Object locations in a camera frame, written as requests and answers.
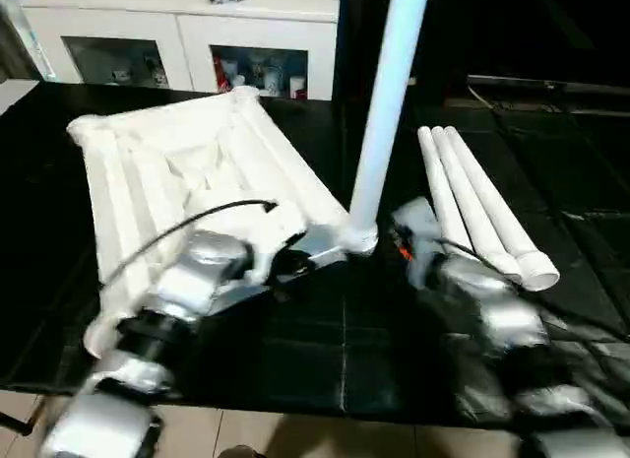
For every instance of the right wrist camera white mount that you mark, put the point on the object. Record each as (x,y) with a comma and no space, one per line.
(416,221)

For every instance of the white cabinet glass doors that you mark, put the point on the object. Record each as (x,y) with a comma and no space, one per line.
(172,34)

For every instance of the grey curtain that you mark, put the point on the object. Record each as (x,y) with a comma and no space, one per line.
(10,44)

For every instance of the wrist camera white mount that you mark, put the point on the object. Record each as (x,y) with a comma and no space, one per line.
(268,258)
(416,221)

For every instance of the white plastic table leg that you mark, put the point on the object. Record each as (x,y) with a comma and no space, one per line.
(389,108)
(492,197)
(465,192)
(443,197)

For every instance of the black box gold label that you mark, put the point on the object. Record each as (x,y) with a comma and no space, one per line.
(443,39)

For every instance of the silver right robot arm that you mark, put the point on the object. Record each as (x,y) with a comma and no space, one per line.
(502,310)

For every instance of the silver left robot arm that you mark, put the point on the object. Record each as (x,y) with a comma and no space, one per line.
(187,281)

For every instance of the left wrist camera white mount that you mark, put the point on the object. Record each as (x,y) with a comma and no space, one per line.
(268,258)

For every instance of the white teal wrapped roll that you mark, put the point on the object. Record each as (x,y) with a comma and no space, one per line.
(32,39)

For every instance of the black stand leg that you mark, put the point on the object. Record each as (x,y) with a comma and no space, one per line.
(15,422)

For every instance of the dark rounded foot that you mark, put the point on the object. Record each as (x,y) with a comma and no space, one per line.
(241,452)

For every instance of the silver metal rail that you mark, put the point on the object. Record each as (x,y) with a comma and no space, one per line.
(541,83)

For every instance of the black mat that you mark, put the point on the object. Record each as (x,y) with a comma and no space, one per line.
(320,340)

